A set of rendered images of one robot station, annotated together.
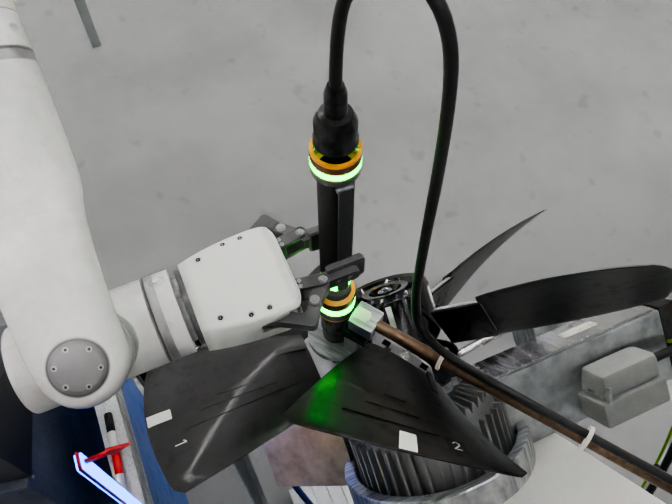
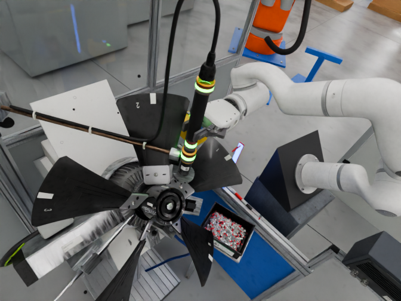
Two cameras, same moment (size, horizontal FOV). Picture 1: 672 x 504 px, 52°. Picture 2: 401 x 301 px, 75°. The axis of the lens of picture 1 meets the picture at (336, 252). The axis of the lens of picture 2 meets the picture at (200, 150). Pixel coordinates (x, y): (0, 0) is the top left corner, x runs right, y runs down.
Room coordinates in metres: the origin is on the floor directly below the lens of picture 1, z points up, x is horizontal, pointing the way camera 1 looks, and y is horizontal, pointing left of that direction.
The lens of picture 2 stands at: (0.80, -0.25, 1.95)
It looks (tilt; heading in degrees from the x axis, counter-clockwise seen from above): 47 degrees down; 147
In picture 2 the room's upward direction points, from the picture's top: 16 degrees clockwise
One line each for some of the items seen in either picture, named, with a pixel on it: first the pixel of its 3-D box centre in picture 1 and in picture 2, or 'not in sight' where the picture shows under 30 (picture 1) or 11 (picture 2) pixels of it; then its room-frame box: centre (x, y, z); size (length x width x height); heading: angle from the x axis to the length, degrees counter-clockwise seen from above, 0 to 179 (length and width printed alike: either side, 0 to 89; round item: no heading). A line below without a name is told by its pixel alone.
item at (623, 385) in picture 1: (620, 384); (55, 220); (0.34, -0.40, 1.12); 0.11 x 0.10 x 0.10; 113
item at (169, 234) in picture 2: not in sight; (166, 226); (0.37, -0.03, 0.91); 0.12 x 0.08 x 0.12; 23
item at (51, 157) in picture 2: not in sight; (61, 155); (-0.10, -0.41, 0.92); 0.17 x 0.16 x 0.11; 23
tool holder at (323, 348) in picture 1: (343, 322); (182, 164); (0.35, -0.01, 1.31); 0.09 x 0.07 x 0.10; 58
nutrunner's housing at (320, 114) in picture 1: (335, 251); (194, 130); (0.36, 0.00, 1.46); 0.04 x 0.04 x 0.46
